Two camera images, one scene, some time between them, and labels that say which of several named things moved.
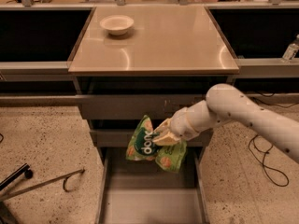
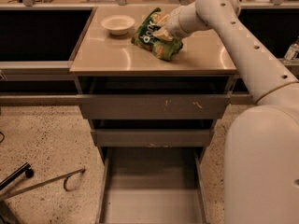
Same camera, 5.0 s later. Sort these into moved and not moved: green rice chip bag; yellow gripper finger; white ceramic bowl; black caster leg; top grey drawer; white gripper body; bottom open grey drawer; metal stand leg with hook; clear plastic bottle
Moved: yellow gripper finger; white gripper body; green rice chip bag
Not moved: black caster leg; metal stand leg with hook; white ceramic bowl; bottom open grey drawer; clear plastic bottle; top grey drawer
